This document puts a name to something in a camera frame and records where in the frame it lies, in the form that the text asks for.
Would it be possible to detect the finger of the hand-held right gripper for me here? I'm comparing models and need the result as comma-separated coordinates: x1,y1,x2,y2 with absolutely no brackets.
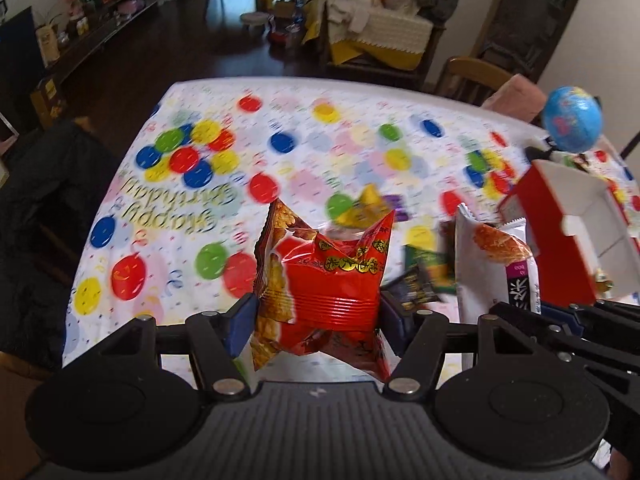
489,301,640,413
541,300,640,356

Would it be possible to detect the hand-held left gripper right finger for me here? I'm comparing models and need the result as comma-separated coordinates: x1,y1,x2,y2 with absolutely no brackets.
379,290,541,396

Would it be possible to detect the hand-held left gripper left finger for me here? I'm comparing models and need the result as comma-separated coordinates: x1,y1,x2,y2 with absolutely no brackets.
100,292,261,403

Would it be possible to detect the dark snack packet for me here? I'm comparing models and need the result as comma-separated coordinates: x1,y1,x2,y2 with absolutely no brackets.
382,267,443,313

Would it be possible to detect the white snack bag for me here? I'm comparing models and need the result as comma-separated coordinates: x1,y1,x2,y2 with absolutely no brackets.
454,203,543,376

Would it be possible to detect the red snack bag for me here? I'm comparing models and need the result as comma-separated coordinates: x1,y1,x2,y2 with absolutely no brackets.
250,197,398,381

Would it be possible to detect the red and white cardboard box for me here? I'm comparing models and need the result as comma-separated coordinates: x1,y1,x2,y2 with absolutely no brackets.
500,159,640,306

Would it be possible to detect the purple snack packet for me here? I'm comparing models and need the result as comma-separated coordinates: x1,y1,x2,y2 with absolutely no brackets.
387,195,411,221

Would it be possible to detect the yellow snack packet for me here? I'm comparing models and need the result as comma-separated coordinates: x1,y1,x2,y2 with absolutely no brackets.
332,184,396,228

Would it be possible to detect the balloon print tablecloth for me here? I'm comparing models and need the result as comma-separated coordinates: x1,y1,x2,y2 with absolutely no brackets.
62,77,640,398

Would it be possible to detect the small blue globe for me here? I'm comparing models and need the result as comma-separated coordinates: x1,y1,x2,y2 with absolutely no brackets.
522,86,604,161

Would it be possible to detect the black jacket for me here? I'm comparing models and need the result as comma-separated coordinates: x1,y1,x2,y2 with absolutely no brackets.
0,117,119,372

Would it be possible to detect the pink cushion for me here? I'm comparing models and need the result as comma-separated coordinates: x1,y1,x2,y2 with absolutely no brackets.
482,74,546,123

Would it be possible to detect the wooden chair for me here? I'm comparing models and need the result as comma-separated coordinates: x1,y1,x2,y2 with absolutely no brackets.
435,56,513,106

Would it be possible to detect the wooden sofa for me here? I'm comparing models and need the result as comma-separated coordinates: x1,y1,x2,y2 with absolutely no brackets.
300,0,448,90

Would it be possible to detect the cream yellow blanket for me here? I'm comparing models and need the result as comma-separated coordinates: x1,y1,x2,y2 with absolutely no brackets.
302,0,433,72

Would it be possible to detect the small round white stool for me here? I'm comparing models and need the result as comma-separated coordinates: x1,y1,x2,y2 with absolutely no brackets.
240,10,274,34

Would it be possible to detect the dark tv cabinet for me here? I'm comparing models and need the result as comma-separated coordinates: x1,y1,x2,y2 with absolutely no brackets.
35,0,162,92

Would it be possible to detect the yellow box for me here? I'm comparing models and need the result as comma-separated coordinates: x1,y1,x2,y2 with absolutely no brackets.
35,25,62,67

